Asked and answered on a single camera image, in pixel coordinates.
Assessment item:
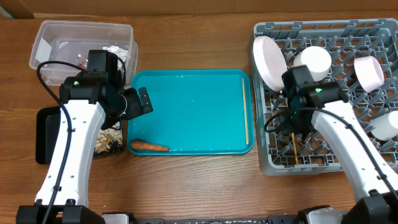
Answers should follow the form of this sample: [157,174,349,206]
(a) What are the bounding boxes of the orange carrot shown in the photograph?
[130,140,170,152]

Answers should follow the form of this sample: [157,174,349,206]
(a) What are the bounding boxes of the food scraps and rice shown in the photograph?
[94,121,124,156]

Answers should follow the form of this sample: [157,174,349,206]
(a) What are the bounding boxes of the white tissue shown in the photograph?
[103,45,128,62]

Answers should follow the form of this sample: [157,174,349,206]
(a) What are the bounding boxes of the cream bowl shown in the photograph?
[294,46,331,82]

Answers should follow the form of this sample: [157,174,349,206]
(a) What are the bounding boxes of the wooden chopstick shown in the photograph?
[242,78,249,145]
[291,133,299,165]

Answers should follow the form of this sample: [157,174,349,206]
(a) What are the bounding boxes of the red snack wrapper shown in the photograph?
[77,54,88,70]

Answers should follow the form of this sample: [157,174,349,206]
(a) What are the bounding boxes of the white cup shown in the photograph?
[370,111,398,141]

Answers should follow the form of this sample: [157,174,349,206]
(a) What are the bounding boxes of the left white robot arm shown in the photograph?
[16,77,153,223]

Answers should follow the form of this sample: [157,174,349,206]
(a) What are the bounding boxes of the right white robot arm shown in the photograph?
[285,83,397,223]

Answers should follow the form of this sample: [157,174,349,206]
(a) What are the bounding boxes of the black waste tray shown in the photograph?
[35,106,124,164]

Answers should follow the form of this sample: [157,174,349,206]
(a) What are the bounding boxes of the grey dishwasher rack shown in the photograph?
[251,19,397,176]

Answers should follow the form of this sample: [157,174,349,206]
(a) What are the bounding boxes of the teal serving tray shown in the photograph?
[126,69,254,156]

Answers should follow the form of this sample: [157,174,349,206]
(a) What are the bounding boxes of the clear plastic bin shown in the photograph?
[29,21,138,85]

